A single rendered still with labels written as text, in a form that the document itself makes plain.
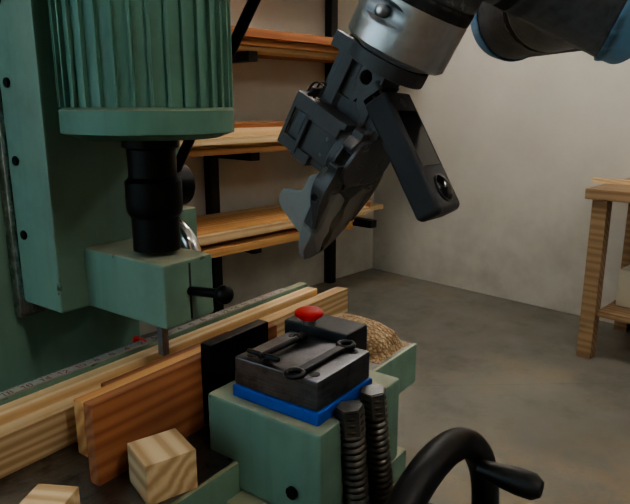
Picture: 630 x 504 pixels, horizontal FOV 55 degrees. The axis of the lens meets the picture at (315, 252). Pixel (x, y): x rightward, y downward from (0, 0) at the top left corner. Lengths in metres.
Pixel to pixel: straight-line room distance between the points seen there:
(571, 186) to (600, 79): 0.61
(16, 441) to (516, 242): 3.68
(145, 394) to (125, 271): 0.15
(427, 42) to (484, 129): 3.63
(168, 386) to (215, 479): 0.10
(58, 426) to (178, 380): 0.12
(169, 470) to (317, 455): 0.13
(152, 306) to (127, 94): 0.22
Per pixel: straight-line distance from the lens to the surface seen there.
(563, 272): 4.00
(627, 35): 0.55
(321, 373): 0.54
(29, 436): 0.65
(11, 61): 0.75
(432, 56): 0.52
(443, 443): 0.54
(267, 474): 0.59
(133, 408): 0.60
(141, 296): 0.68
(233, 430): 0.60
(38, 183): 0.73
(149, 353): 0.74
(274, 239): 3.29
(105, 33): 0.61
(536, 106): 3.98
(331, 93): 0.56
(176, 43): 0.60
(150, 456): 0.56
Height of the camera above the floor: 1.23
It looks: 13 degrees down
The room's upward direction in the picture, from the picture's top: straight up
